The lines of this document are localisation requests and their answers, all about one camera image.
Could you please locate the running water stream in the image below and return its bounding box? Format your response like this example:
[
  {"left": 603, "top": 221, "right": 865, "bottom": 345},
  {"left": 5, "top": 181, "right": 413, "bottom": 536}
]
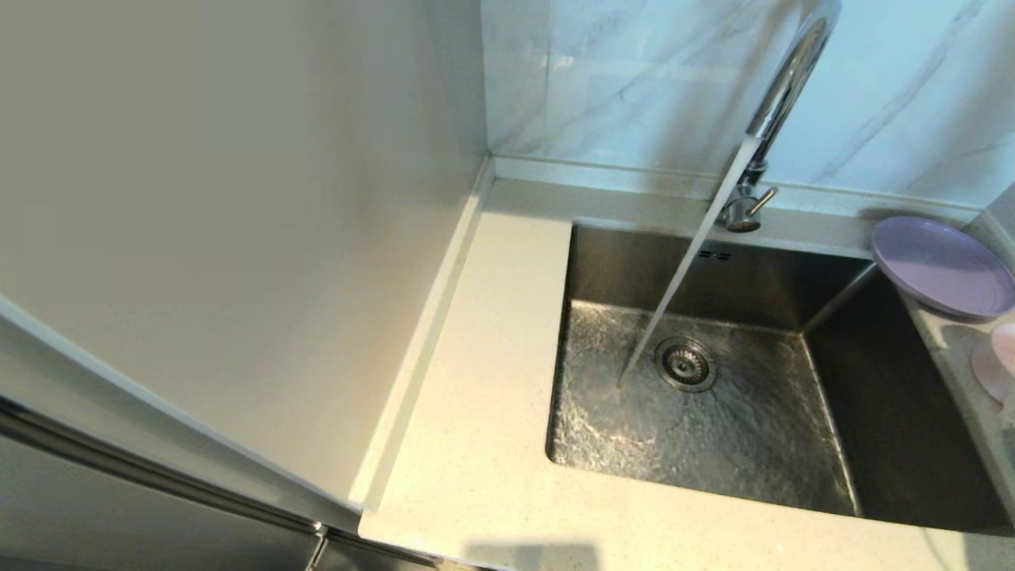
[{"left": 617, "top": 135, "right": 762, "bottom": 389}]

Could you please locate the stainless steel sink basin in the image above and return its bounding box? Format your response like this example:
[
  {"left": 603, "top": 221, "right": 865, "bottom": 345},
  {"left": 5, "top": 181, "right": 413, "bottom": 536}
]
[{"left": 546, "top": 222, "right": 1012, "bottom": 534}]

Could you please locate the pink plastic cup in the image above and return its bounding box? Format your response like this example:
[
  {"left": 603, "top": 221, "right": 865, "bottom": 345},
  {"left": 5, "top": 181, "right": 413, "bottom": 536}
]
[{"left": 971, "top": 322, "right": 1015, "bottom": 407}]

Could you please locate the purple plastic plate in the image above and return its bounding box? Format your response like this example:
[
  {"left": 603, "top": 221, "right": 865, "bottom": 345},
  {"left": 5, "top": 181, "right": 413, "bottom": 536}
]
[{"left": 871, "top": 216, "right": 1015, "bottom": 320}]

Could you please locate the chrome refrigerator door handle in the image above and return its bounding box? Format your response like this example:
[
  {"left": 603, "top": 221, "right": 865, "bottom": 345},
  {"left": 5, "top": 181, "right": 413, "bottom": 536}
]
[{"left": 0, "top": 395, "right": 331, "bottom": 571}]

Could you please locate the round metal drain strainer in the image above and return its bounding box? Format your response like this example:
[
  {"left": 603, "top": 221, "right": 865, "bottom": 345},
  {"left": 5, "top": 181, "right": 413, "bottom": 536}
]
[{"left": 654, "top": 337, "right": 720, "bottom": 394}]

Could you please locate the chrome gooseneck kitchen faucet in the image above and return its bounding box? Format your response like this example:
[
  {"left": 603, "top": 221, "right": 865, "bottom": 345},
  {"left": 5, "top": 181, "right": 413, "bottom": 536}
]
[{"left": 718, "top": 0, "right": 843, "bottom": 234}]

